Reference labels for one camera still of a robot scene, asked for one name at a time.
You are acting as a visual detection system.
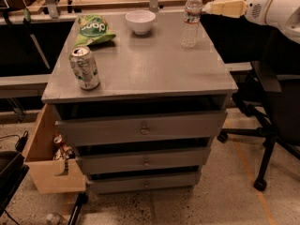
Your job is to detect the snack packets in box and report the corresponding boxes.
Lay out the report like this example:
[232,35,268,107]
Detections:
[52,135,75,160]

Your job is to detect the grey metal bench rail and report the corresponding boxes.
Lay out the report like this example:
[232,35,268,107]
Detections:
[0,74,50,98]

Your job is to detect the bottom grey drawer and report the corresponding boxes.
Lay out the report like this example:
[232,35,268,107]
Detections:
[88,172,201,194]

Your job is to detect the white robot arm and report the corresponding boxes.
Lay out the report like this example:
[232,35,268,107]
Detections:
[203,0,300,43]

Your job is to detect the black case on floor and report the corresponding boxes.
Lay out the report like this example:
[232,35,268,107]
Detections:
[0,151,29,216]

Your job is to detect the wooden box on floor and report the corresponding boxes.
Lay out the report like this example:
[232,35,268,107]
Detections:
[22,105,85,194]

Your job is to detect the middle grey drawer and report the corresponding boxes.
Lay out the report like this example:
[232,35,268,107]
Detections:
[76,147,211,175]

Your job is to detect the black power adapter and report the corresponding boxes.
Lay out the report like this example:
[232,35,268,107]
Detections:
[15,130,28,152]

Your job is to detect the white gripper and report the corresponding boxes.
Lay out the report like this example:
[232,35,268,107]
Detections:
[203,0,273,25]

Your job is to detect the black office chair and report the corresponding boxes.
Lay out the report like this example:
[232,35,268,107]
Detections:
[217,61,300,191]

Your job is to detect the top grey drawer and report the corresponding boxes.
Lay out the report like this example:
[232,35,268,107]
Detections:
[56,112,227,146]

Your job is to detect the clear plastic water bottle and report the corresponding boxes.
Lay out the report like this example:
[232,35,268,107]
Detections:
[181,0,203,48]

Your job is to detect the silver green 7up can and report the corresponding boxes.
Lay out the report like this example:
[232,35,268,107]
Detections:
[69,46,100,90]

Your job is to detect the grey drawer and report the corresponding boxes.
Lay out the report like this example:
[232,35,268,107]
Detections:
[88,172,201,194]
[76,147,211,175]
[56,112,227,146]

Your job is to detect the green chip bag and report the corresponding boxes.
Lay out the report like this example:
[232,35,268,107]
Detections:
[75,14,116,46]

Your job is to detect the grey drawer cabinet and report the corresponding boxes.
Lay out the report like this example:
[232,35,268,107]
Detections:
[42,12,237,186]

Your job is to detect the white bowl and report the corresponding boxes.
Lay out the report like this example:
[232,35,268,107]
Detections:
[126,10,157,35]

